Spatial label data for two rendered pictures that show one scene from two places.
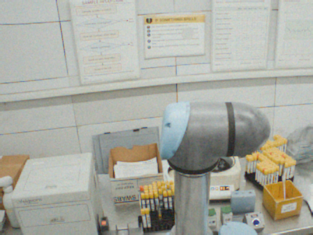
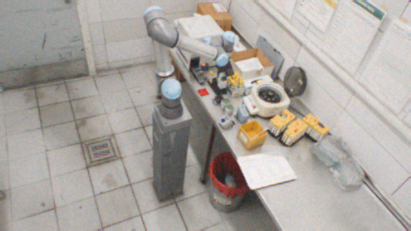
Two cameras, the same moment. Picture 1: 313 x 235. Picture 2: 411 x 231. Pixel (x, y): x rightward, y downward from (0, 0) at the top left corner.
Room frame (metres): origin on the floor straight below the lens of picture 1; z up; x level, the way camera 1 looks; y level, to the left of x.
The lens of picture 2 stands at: (0.50, -1.54, 2.44)
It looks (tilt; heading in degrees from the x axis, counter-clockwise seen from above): 46 degrees down; 70
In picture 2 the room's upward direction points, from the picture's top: 9 degrees clockwise
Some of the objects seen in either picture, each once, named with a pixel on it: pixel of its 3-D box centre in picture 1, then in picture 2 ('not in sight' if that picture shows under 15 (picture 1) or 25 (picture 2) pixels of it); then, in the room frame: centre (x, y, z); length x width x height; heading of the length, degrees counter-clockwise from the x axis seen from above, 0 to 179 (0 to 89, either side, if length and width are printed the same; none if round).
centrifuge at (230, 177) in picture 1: (214, 173); (266, 100); (1.47, -0.06, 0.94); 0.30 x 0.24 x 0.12; 2
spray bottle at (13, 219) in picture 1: (9, 202); not in sight; (1.16, 0.82, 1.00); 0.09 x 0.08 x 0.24; 11
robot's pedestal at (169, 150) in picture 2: not in sight; (169, 158); (0.79, -0.09, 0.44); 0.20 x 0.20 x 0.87; 11
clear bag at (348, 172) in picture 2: not in sight; (350, 170); (1.76, -0.71, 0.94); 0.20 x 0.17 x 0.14; 84
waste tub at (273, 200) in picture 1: (281, 199); (251, 135); (1.26, -0.34, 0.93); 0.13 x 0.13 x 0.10; 16
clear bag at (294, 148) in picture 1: (302, 140); (335, 146); (1.74, -0.55, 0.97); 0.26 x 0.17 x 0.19; 115
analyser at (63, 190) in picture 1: (66, 203); (199, 43); (1.11, 0.54, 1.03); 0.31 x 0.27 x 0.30; 101
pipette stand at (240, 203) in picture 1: (242, 202); (242, 115); (1.26, -0.17, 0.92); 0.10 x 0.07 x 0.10; 93
